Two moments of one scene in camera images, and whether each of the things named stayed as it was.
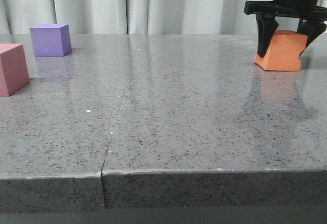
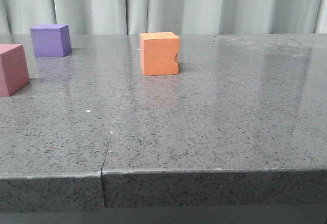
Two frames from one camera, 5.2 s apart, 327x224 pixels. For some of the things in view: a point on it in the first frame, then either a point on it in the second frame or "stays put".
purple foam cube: (51, 40) stays put
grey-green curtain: (134, 6) stays put
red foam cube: (14, 71) stays put
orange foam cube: (284, 51) -> (158, 52)
